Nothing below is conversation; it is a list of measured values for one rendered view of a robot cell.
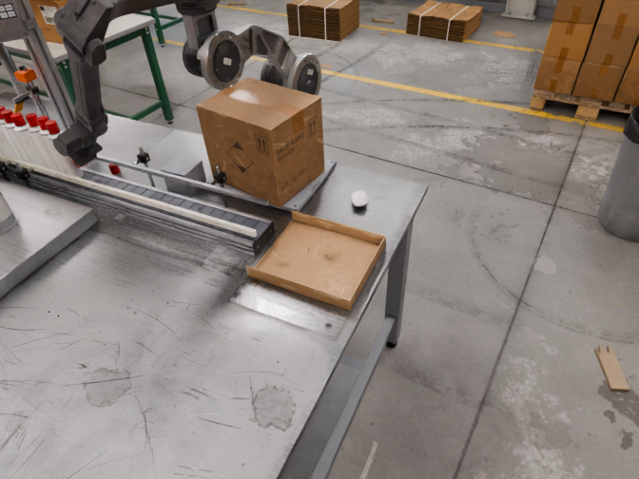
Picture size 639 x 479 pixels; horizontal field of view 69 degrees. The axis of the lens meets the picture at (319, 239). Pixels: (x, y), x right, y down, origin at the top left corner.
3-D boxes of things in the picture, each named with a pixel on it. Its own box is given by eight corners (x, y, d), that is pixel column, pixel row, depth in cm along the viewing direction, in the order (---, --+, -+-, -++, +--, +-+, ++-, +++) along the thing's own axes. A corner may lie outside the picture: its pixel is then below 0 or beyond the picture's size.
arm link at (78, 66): (108, 39, 102) (71, 1, 101) (87, 51, 99) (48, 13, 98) (113, 130, 140) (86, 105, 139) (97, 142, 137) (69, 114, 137)
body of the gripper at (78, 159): (61, 152, 145) (64, 139, 139) (86, 137, 151) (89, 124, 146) (78, 167, 146) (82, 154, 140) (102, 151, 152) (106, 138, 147)
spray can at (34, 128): (46, 173, 161) (18, 118, 147) (54, 164, 165) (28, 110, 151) (60, 173, 160) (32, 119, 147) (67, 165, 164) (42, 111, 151)
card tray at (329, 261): (247, 277, 127) (245, 266, 124) (293, 220, 144) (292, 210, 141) (350, 311, 116) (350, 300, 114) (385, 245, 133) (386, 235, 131)
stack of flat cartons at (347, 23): (287, 34, 516) (284, 4, 495) (309, 20, 552) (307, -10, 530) (340, 42, 493) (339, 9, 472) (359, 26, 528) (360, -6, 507)
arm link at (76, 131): (109, 124, 136) (87, 102, 135) (76, 141, 128) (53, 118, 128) (102, 147, 145) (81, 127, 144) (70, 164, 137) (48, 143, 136)
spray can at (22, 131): (32, 172, 162) (3, 118, 148) (41, 163, 166) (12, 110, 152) (47, 172, 161) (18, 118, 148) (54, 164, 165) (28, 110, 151)
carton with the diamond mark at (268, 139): (212, 179, 159) (195, 105, 141) (259, 147, 173) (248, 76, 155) (280, 208, 145) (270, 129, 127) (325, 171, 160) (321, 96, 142)
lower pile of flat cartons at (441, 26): (404, 33, 503) (406, 12, 488) (425, 19, 535) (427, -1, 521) (462, 43, 474) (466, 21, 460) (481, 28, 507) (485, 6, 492)
